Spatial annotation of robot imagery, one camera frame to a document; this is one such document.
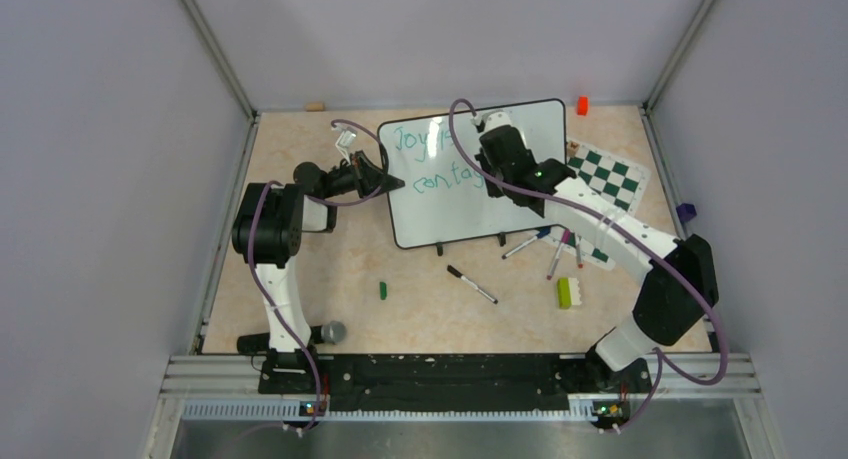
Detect black capped marker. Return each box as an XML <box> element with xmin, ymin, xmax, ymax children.
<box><xmin>446</xmin><ymin>265</ymin><xmax>499</xmax><ymax>305</ymax></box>

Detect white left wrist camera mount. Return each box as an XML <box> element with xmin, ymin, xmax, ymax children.
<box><xmin>335</xmin><ymin>127</ymin><xmax>357</xmax><ymax>159</ymax></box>

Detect orange toy block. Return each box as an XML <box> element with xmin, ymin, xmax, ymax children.
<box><xmin>575</xmin><ymin>96</ymin><xmax>590</xmax><ymax>116</ymax></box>

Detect lime green toy brick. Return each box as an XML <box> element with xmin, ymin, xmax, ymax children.
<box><xmin>556</xmin><ymin>277</ymin><xmax>582</xmax><ymax>310</ymax></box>

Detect wooden chess cube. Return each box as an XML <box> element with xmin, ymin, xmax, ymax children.
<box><xmin>566</xmin><ymin>141</ymin><xmax>580</xmax><ymax>158</ymax></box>

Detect white whiteboard black frame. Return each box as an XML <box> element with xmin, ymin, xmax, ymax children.
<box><xmin>378</xmin><ymin>106</ymin><xmax>547</xmax><ymax>249</ymax></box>

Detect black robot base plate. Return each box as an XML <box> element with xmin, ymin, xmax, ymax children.
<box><xmin>258</xmin><ymin>353</ymin><xmax>651</xmax><ymax>414</ymax></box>

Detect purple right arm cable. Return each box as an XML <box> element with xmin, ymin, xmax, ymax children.
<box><xmin>448</xmin><ymin>98</ymin><xmax>730</xmax><ymax>431</ymax></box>

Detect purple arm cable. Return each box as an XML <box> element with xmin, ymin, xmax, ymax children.
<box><xmin>246</xmin><ymin>118</ymin><xmax>391</xmax><ymax>424</ymax></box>
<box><xmin>448</xmin><ymin>98</ymin><xmax>730</xmax><ymax>431</ymax></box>

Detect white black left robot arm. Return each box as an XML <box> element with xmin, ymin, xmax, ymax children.
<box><xmin>231</xmin><ymin>149</ymin><xmax>404</xmax><ymax>393</ymax></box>

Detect grey black microphone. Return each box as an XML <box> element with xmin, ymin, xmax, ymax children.
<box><xmin>236</xmin><ymin>321</ymin><xmax>347</xmax><ymax>355</ymax></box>

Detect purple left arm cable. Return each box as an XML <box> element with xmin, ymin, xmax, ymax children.
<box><xmin>246</xmin><ymin>118</ymin><xmax>391</xmax><ymax>424</ymax></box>

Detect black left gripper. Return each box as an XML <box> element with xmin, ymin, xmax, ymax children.
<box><xmin>322</xmin><ymin>151</ymin><xmax>405</xmax><ymax>201</ymax></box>

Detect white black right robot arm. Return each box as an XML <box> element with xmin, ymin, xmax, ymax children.
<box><xmin>471</xmin><ymin>110</ymin><xmax>718</xmax><ymax>391</ymax></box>

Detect green white chess mat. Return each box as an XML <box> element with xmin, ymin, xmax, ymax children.
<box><xmin>562</xmin><ymin>136</ymin><xmax>652</xmax><ymax>271</ymax></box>

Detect aluminium frame rail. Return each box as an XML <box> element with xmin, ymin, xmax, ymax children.
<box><xmin>160</xmin><ymin>353</ymin><xmax>761</xmax><ymax>429</ymax></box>

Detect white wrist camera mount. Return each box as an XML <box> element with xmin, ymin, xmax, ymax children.
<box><xmin>335</xmin><ymin>127</ymin><xmax>357</xmax><ymax>159</ymax></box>
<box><xmin>471</xmin><ymin>109</ymin><xmax>513</xmax><ymax>134</ymax></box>

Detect blue capped marker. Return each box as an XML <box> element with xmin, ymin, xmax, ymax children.
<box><xmin>501</xmin><ymin>227</ymin><xmax>551</xmax><ymax>260</ymax></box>

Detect red capped marker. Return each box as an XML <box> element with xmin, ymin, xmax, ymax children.
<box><xmin>574</xmin><ymin>235</ymin><xmax>584</xmax><ymax>269</ymax></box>

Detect purple toy block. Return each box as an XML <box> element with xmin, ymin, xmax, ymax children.
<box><xmin>675</xmin><ymin>203</ymin><xmax>698</xmax><ymax>224</ymax></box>

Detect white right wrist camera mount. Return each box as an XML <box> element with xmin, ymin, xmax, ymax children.
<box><xmin>471</xmin><ymin>109</ymin><xmax>513</xmax><ymax>134</ymax></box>

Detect small wooden block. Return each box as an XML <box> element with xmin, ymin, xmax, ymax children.
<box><xmin>304</xmin><ymin>101</ymin><xmax>326</xmax><ymax>112</ymax></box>

